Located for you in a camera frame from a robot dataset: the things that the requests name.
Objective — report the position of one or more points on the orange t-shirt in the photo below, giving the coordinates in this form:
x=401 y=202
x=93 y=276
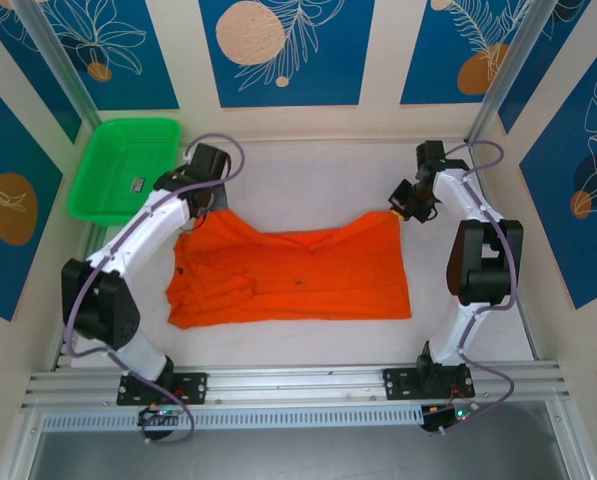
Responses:
x=328 y=280

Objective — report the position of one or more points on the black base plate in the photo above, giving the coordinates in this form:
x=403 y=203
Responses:
x=398 y=382
x=193 y=387

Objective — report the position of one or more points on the right black-white robot arm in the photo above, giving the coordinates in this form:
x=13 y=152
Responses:
x=483 y=280

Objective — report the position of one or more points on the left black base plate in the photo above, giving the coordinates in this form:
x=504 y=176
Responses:
x=193 y=387

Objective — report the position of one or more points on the long aluminium mounting rail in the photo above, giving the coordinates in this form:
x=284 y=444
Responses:
x=298 y=385

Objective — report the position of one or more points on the aluminium corner post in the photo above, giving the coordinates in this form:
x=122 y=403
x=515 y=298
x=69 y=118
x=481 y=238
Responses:
x=75 y=85
x=505 y=75

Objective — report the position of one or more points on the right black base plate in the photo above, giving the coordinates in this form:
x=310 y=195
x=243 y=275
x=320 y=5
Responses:
x=398 y=382

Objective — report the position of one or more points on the left black-white robot arm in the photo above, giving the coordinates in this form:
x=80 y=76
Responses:
x=143 y=235

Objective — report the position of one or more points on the aluminium frame bar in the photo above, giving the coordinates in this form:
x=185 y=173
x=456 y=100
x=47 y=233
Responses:
x=573 y=450
x=20 y=450

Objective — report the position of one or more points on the small black basket label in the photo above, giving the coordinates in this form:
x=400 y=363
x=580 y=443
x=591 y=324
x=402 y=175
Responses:
x=138 y=185

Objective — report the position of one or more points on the green plastic basket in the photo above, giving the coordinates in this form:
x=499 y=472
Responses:
x=118 y=150

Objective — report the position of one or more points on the grey metal shelf sheet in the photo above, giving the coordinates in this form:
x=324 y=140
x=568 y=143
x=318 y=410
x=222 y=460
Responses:
x=298 y=455

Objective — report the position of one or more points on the aluminium side rail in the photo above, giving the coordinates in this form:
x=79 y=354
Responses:
x=90 y=240
x=528 y=330

